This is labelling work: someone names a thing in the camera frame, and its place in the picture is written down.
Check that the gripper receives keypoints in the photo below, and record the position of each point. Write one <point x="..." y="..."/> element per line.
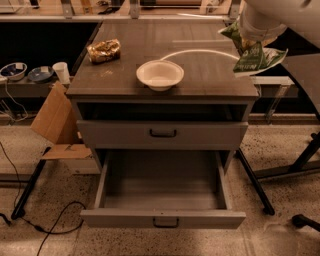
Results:
<point x="256" y="34"/>

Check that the green jalapeno chip bag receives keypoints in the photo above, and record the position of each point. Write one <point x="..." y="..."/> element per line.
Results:
<point x="257" y="58"/>

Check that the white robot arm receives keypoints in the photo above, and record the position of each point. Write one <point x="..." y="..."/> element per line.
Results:
<point x="266" y="19"/>

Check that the grey drawer cabinet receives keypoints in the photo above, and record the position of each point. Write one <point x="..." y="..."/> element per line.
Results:
<point x="172" y="88"/>

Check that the brown snack bag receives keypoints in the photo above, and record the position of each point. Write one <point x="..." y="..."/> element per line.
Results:
<point x="104" y="51"/>

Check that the grey upper closed drawer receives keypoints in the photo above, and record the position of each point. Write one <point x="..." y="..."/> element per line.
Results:
<point x="172" y="135"/>

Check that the grey open lower drawer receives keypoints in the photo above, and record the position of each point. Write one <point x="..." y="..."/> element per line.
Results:
<point x="162" y="189"/>

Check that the dark side table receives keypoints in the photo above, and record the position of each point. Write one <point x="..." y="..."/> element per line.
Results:
<point x="305" y="69"/>

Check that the white paper bowl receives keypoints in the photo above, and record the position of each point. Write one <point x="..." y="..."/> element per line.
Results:
<point x="160" y="75"/>

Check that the black right table leg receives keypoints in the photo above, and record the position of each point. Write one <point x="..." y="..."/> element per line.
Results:
<point x="267" y="207"/>

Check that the black table leg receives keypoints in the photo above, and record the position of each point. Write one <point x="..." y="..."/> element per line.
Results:
<point x="19" y="211"/>
<point x="267" y="207"/>

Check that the white paper cup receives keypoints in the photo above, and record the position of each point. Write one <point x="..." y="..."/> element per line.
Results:
<point x="61" y="69"/>

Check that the brown cardboard box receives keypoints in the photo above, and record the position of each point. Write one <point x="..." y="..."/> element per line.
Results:
<point x="56" y="122"/>

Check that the blue bowl right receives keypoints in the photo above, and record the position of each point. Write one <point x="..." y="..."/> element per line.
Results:
<point x="40" y="74"/>

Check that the black left table leg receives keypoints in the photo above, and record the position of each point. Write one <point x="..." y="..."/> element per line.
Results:
<point x="19" y="211"/>

